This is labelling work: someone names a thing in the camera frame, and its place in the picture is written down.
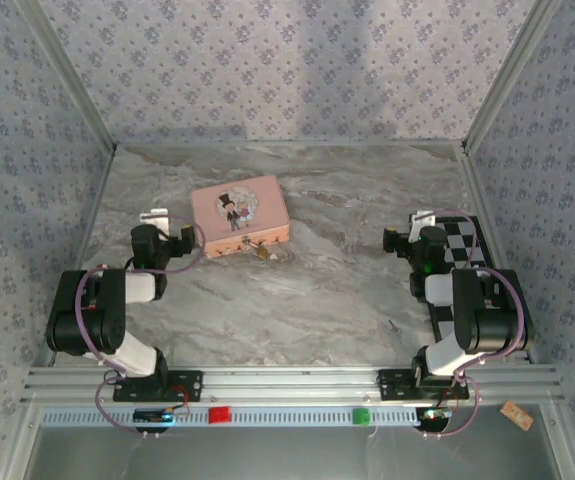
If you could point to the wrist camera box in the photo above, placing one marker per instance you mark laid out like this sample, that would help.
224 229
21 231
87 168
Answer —
422 216
153 216

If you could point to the brass padlock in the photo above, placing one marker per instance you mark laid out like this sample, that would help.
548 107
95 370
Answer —
263 252

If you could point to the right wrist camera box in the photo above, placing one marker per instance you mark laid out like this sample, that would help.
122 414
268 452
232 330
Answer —
422 216

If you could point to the black and white checkerboard mat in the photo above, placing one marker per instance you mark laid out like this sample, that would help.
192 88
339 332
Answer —
459 245

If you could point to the pink wedding cartoon box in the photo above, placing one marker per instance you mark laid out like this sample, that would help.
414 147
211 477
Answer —
237 210

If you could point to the green button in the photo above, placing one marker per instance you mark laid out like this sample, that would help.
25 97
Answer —
361 417

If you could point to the red button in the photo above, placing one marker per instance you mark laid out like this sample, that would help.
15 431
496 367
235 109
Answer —
219 415

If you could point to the silver metal hasp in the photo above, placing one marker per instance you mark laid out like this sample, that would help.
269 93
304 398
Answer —
250 241

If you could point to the aluminium extrusion rail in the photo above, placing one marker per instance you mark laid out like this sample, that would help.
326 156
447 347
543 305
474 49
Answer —
292 385

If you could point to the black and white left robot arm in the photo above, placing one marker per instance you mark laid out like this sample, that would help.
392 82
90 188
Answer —
92 320

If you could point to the small circuit board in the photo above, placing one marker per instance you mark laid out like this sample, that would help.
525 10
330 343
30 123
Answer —
434 416
153 417

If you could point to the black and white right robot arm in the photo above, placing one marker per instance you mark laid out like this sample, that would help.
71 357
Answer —
487 320

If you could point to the small key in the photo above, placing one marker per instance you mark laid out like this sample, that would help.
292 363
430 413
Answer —
392 326

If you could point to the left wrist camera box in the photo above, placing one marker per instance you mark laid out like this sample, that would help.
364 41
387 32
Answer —
153 216

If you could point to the aluminium frame post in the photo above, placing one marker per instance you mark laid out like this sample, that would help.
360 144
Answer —
514 75
67 75

